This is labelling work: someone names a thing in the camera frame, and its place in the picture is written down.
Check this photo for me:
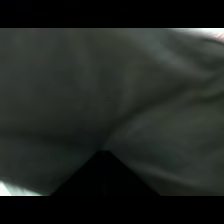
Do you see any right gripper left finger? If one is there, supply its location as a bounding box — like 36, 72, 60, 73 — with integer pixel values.
50, 150, 107, 197

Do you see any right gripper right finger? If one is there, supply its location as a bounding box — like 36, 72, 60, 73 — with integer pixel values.
105, 150, 161, 197

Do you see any dark grey garment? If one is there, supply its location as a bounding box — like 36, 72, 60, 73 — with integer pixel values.
0, 28, 224, 197

